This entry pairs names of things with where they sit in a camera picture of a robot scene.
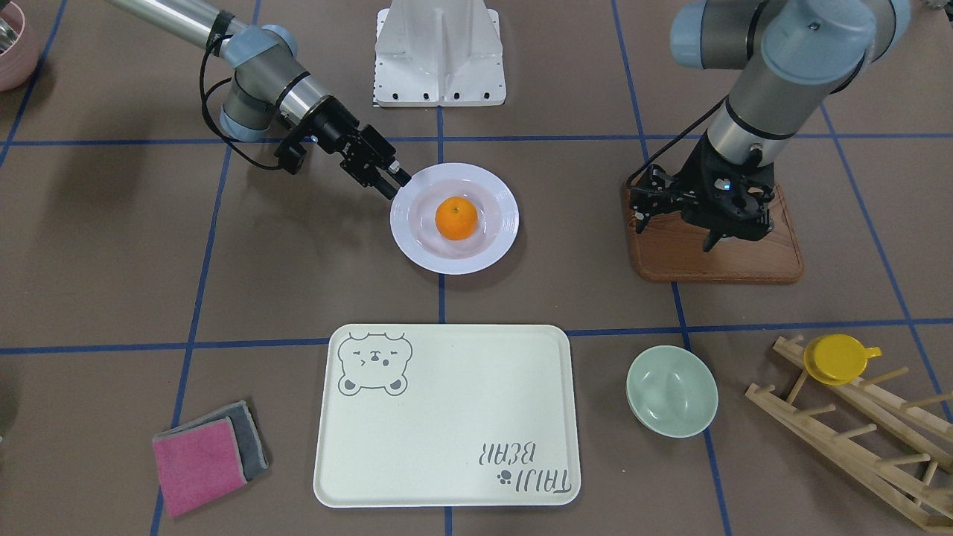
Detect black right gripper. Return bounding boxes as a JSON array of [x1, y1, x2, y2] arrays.
[[312, 100, 412, 200]]

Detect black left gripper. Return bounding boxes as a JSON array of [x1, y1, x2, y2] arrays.
[[675, 137, 775, 253]]

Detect white round plate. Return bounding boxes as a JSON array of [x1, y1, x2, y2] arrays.
[[390, 163, 520, 275]]

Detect orange fruit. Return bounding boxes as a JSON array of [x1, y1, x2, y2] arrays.
[[433, 196, 480, 241]]

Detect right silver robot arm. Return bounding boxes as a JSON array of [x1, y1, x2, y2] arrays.
[[115, 1, 411, 200]]

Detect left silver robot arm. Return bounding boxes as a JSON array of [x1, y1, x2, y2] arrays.
[[669, 1, 912, 252]]

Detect cream bear tray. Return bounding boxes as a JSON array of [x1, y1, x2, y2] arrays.
[[313, 325, 581, 508]]

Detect wooden cutting board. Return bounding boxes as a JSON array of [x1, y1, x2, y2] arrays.
[[620, 187, 804, 284]]

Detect green bowl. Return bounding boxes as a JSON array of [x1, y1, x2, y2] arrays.
[[625, 345, 719, 438]]

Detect yellow mug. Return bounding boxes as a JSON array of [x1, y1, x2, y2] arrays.
[[801, 334, 882, 386]]

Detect pink and grey cloths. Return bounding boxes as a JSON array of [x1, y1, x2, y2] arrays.
[[152, 400, 269, 517]]

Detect wooden mug rack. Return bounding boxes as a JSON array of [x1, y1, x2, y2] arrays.
[[745, 336, 952, 535]]

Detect pink bowl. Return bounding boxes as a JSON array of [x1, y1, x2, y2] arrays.
[[1, 1, 40, 92]]

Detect metal scoop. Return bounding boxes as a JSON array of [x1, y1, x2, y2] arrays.
[[0, 18, 19, 54]]

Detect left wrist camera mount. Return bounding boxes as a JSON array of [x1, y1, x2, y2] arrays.
[[626, 164, 684, 235]]

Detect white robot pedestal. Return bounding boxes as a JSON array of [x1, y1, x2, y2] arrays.
[[372, 1, 507, 108]]

